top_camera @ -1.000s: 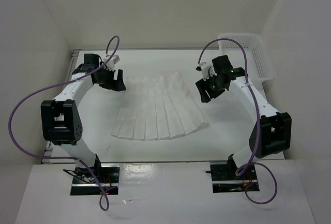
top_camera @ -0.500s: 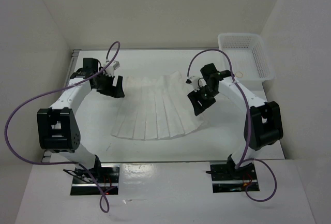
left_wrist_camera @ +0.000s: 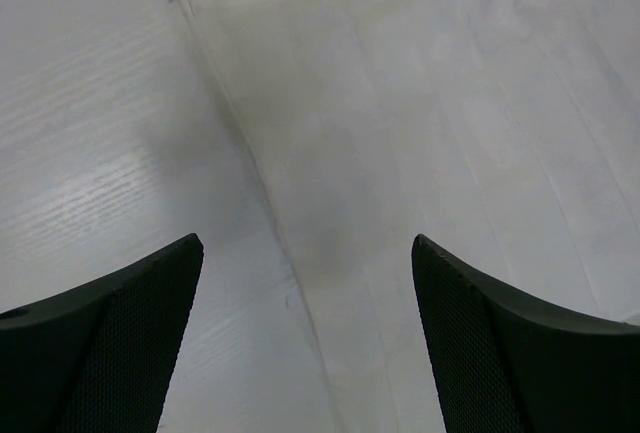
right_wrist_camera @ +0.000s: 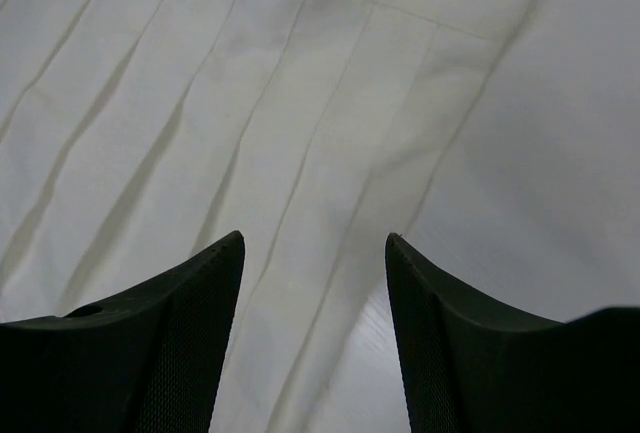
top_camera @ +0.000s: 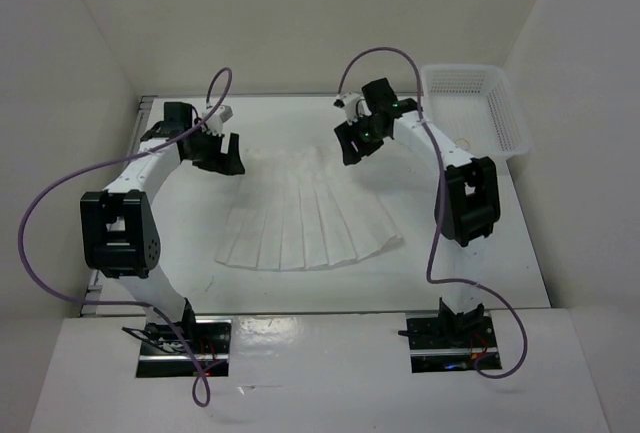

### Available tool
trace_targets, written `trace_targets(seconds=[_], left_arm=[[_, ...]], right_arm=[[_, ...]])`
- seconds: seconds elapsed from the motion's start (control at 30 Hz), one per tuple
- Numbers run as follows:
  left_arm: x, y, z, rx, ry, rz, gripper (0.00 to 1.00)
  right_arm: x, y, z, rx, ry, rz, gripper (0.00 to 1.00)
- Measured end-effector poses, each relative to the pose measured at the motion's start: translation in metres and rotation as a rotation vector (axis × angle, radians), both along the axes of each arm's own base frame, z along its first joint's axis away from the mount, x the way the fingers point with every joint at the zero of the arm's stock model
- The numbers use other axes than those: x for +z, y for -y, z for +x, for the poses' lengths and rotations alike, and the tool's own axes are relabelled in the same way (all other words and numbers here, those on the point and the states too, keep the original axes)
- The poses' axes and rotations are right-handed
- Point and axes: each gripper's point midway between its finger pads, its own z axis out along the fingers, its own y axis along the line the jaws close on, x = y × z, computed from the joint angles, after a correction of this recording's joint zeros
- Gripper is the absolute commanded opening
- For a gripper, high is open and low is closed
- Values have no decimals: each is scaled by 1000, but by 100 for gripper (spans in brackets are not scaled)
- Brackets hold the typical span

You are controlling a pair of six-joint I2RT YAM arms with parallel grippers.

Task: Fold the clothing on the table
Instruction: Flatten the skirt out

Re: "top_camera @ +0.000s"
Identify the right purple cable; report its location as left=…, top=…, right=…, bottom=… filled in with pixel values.
left=337, top=47, right=529, bottom=379

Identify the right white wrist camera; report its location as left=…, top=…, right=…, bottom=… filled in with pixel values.
left=333, top=93, right=367, bottom=124

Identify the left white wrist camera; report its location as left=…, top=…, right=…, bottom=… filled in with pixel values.
left=202, top=105, right=233, bottom=137

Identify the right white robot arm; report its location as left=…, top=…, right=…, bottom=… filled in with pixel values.
left=333, top=78, right=501, bottom=346

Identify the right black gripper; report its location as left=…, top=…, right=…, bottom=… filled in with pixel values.
left=334, top=111, right=386, bottom=166

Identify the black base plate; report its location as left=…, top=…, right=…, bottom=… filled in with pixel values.
left=119, top=316, right=235, bottom=379
left=397, top=313, right=502, bottom=374

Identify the white plastic mesh basket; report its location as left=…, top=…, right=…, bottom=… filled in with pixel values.
left=420, top=64, right=532, bottom=159

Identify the purple cable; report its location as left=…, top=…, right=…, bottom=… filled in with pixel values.
left=337, top=47, right=529, bottom=379
left=16, top=67, right=234, bottom=408

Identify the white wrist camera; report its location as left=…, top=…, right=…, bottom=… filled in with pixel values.
left=202, top=105, right=233, bottom=137
left=333, top=93, right=367, bottom=124

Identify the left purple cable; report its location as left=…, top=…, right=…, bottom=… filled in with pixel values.
left=16, top=67, right=234, bottom=408

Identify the white pleated skirt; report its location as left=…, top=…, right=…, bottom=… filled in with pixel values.
left=214, top=146, right=403, bottom=271

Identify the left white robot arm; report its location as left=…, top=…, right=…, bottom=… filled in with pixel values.
left=80, top=102, right=245, bottom=353

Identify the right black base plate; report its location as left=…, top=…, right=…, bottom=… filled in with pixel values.
left=397, top=313, right=502, bottom=374

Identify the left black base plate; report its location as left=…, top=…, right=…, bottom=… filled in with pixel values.
left=119, top=316, right=235, bottom=379

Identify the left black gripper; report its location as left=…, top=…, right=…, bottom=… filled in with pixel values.
left=185, top=126, right=244, bottom=176

